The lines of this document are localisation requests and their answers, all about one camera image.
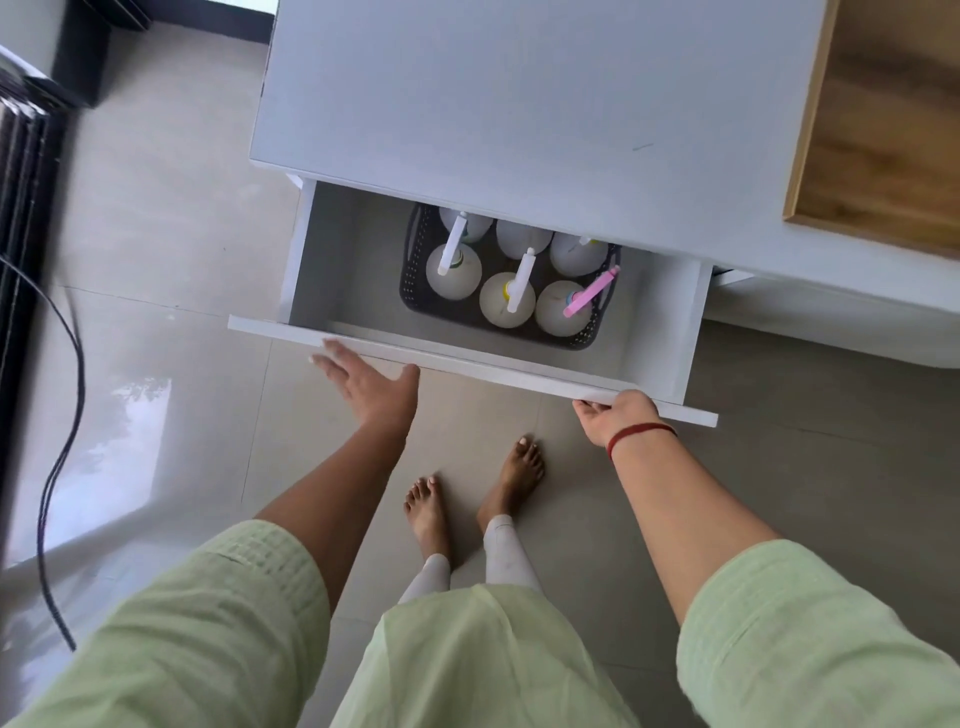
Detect person's foot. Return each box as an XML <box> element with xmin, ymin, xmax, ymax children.
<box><xmin>477</xmin><ymin>437</ymin><xmax>546</xmax><ymax>534</ymax></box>
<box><xmin>403</xmin><ymin>474</ymin><xmax>453</xmax><ymax>560</ymax></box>

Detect person's right foot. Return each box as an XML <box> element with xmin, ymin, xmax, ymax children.
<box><xmin>477</xmin><ymin>437</ymin><xmax>546</xmax><ymax>534</ymax></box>

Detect wooden tray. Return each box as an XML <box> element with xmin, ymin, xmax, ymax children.
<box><xmin>783</xmin><ymin>0</ymin><xmax>960</xmax><ymax>261</ymax></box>

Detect black window frame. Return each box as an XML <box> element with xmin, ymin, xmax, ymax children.
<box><xmin>0</xmin><ymin>45</ymin><xmax>76</xmax><ymax>571</ymax></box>

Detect black box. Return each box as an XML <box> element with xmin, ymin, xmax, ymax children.
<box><xmin>51</xmin><ymin>0</ymin><xmax>114</xmax><ymax>110</ymax></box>

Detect person's left hand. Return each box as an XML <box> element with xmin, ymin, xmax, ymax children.
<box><xmin>309</xmin><ymin>339</ymin><xmax>422</xmax><ymax>430</ymax></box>

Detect person's right hand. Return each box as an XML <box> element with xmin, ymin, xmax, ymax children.
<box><xmin>572</xmin><ymin>389</ymin><xmax>678</xmax><ymax>450</ymax></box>

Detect light green tunic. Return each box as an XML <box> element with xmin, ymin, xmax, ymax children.
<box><xmin>0</xmin><ymin>519</ymin><xmax>960</xmax><ymax>728</ymax></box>

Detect white cabinet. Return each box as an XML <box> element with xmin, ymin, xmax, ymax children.
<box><xmin>249</xmin><ymin>0</ymin><xmax>960</xmax><ymax>369</ymax></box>

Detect black cable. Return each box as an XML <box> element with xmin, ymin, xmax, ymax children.
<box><xmin>0</xmin><ymin>255</ymin><xmax>87</xmax><ymax>652</ymax></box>

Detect person's right forearm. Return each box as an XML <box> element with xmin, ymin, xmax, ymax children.
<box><xmin>607</xmin><ymin>427</ymin><xmax>785</xmax><ymax>624</ymax></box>

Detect dark grey plastic basket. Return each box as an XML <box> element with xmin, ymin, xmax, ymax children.
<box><xmin>398</xmin><ymin>201</ymin><xmax>624</xmax><ymax>352</ymax></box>

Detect person's left foot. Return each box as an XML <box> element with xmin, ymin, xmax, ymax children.
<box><xmin>403</xmin><ymin>474</ymin><xmax>453</xmax><ymax>560</ymax></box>

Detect cluster of white spray bottles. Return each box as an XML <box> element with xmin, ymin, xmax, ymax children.
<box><xmin>425</xmin><ymin>208</ymin><xmax>622</xmax><ymax>339</ymax></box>

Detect white drawer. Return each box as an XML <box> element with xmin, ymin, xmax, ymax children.
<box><xmin>227</xmin><ymin>178</ymin><xmax>719</xmax><ymax>429</ymax></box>

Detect red thread bracelet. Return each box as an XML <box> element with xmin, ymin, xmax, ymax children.
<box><xmin>606</xmin><ymin>422</ymin><xmax>679</xmax><ymax>460</ymax></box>

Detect person's left forearm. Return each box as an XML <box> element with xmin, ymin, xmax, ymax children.
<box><xmin>255</xmin><ymin>386</ymin><xmax>421</xmax><ymax>612</ymax></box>

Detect white leggings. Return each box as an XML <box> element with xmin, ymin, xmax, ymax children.
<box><xmin>397</xmin><ymin>513</ymin><xmax>543</xmax><ymax>605</ymax></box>

